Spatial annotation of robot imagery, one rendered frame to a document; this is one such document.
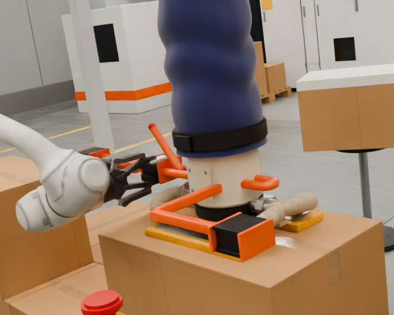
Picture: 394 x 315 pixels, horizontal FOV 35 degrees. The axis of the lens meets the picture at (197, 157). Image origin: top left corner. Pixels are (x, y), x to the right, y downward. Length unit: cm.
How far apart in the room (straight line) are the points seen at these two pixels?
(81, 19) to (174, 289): 401
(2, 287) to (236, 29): 144
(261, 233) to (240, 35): 47
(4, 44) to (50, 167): 1139
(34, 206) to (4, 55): 1129
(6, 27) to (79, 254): 1046
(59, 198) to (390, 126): 236
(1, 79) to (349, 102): 988
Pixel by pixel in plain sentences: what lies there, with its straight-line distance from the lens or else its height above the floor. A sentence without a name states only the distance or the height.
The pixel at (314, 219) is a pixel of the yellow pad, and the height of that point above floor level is 96.
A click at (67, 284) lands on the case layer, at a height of 54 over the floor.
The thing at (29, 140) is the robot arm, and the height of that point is 126.
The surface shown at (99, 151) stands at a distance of 193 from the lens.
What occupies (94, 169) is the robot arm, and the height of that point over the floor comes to 118.
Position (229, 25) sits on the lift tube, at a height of 144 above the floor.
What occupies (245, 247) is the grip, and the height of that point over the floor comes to 108.
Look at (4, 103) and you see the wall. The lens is 1249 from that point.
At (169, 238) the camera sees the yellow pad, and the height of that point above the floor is 96.
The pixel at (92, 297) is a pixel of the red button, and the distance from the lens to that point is 107.
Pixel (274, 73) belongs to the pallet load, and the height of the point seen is 40.
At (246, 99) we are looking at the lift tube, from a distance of 139.
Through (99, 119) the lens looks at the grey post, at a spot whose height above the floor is 69.
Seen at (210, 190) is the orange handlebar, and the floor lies 108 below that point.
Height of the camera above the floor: 148
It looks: 13 degrees down
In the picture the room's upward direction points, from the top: 8 degrees counter-clockwise
